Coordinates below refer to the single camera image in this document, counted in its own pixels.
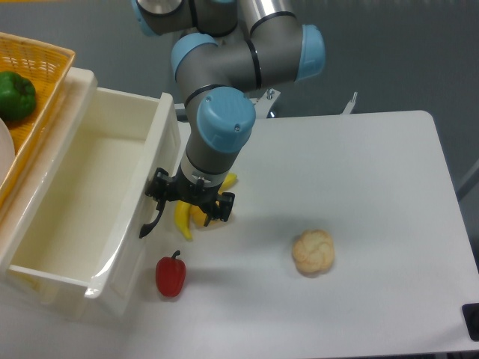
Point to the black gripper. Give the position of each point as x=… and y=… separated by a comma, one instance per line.
x=163, y=188

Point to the black top drawer handle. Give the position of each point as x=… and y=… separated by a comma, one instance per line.
x=147, y=228

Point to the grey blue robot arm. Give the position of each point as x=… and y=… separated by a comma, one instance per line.
x=228, y=49

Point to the white drawer cabinet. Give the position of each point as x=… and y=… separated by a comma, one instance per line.
x=56, y=179

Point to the yellow banana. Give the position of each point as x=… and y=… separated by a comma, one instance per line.
x=185, y=212

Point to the yellow bell pepper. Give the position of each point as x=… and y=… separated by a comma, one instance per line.
x=217, y=211

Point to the red bell pepper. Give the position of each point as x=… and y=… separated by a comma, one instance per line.
x=170, y=275

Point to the round bread roll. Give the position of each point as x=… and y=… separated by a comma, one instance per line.
x=313, y=252

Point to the white plate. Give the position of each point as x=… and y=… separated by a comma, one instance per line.
x=7, y=151

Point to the yellow woven basket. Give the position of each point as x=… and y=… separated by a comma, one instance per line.
x=32, y=72

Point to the green bell pepper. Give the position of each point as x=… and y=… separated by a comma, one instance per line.
x=18, y=96

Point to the black device at table edge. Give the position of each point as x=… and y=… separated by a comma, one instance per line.
x=471, y=315

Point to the white middle table bracket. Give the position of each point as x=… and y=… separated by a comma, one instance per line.
x=264, y=105

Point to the white table bracket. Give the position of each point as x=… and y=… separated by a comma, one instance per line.
x=264, y=105
x=349, y=107

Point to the white right table bracket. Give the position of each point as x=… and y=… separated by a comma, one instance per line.
x=349, y=107

